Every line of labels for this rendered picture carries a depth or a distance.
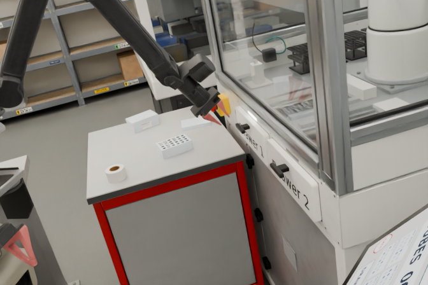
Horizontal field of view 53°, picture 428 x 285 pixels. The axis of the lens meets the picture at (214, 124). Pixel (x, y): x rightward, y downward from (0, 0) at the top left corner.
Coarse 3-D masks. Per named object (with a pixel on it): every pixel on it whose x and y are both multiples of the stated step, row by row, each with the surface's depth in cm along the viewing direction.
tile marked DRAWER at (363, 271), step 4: (368, 264) 65; (372, 264) 63; (360, 268) 66; (364, 268) 65; (368, 268) 63; (356, 272) 67; (360, 272) 65; (364, 272) 63; (356, 276) 65; (360, 276) 63; (364, 276) 62; (352, 280) 65; (356, 280) 63; (360, 280) 62; (352, 284) 63; (356, 284) 62; (360, 284) 60
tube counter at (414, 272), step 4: (416, 268) 48; (420, 268) 47; (408, 272) 49; (412, 272) 48; (416, 272) 47; (400, 276) 50; (404, 276) 49; (408, 276) 48; (412, 276) 47; (416, 276) 46; (396, 280) 50; (400, 280) 49; (404, 280) 48; (408, 280) 47; (412, 280) 46; (396, 284) 49; (400, 284) 48; (404, 284) 47; (408, 284) 46; (412, 284) 45
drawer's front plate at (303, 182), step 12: (276, 144) 123; (276, 156) 122; (288, 156) 115; (300, 168) 109; (300, 180) 108; (312, 180) 103; (300, 192) 110; (312, 192) 102; (300, 204) 113; (312, 204) 104; (312, 216) 106
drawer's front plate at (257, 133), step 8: (240, 112) 150; (240, 120) 153; (248, 120) 142; (256, 128) 135; (256, 136) 137; (264, 136) 130; (264, 144) 131; (256, 152) 143; (264, 152) 133; (264, 160) 136
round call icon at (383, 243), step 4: (392, 232) 68; (388, 236) 68; (392, 236) 66; (380, 240) 70; (384, 240) 68; (388, 240) 66; (380, 244) 68; (384, 244) 66; (376, 248) 68; (380, 248) 66; (376, 252) 66
